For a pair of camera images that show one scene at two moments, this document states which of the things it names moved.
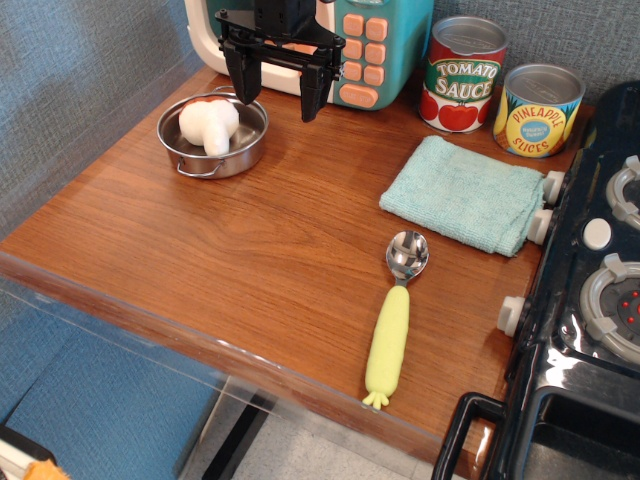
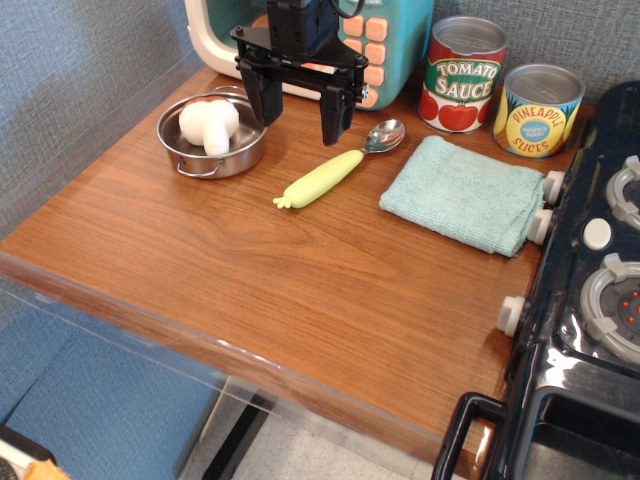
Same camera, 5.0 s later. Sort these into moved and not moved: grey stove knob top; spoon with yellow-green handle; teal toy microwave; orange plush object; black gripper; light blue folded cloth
Moved: spoon with yellow-green handle; black gripper
Not moved: grey stove knob top; light blue folded cloth; orange plush object; teal toy microwave
